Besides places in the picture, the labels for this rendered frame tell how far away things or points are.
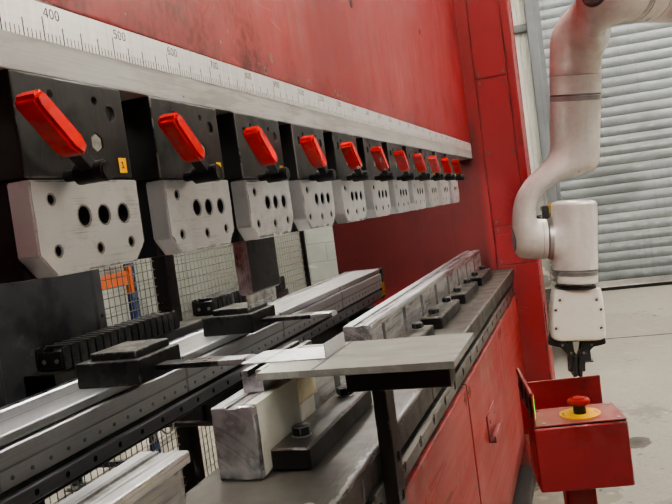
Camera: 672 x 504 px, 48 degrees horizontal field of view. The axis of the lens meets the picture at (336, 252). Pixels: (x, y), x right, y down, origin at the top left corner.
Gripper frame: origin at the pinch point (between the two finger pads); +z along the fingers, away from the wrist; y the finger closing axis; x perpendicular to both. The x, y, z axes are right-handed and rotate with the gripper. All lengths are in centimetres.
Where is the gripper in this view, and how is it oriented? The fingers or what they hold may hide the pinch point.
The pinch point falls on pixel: (576, 365)
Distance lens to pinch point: 153.7
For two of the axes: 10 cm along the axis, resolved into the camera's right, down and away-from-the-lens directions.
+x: 1.1, -0.8, 9.9
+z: 0.4, 10.0, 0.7
